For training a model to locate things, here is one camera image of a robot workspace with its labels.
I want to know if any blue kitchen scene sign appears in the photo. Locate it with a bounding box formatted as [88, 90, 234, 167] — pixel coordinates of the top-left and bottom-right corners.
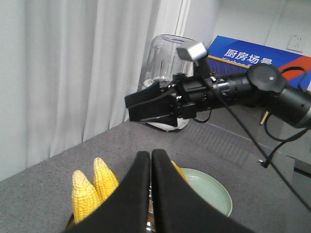
[207, 36, 311, 90]

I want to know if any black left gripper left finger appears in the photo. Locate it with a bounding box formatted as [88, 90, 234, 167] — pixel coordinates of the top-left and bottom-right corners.
[66, 151, 151, 233]

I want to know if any white wall socket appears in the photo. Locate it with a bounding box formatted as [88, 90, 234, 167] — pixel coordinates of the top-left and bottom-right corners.
[287, 34, 305, 52]

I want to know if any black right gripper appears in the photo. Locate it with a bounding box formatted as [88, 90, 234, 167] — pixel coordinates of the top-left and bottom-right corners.
[124, 73, 219, 127]

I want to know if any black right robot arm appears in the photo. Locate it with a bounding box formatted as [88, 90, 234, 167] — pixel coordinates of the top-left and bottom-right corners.
[125, 64, 311, 129]

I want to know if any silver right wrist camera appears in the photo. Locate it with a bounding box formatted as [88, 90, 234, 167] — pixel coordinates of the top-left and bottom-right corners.
[176, 41, 208, 62]

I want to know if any black right camera cable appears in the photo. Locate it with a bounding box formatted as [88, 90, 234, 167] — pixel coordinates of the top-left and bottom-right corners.
[194, 67, 311, 207]

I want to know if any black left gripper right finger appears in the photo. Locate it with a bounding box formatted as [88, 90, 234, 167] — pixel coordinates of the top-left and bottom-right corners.
[152, 149, 248, 233]

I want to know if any light green round plate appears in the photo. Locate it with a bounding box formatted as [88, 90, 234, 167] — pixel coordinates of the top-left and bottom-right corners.
[181, 168, 233, 217]

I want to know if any yellow corn cob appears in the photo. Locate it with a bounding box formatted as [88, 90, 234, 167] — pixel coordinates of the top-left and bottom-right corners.
[72, 170, 102, 224]
[171, 160, 188, 182]
[93, 157, 119, 202]

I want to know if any grey curtain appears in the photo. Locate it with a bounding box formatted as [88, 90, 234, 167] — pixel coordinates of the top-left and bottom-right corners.
[0, 0, 190, 180]

